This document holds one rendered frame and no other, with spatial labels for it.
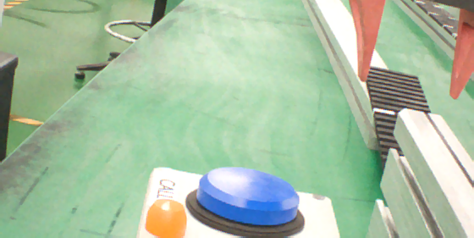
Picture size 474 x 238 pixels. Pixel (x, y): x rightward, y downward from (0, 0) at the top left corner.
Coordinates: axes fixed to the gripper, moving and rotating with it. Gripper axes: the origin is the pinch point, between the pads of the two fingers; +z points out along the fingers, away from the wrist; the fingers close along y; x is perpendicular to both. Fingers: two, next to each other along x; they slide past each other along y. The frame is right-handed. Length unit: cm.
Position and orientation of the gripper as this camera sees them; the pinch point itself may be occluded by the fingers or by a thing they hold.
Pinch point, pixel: (410, 78)
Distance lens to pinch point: 69.1
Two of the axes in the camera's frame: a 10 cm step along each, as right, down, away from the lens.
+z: -1.8, 9.5, 2.6
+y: 9.8, 1.6, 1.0
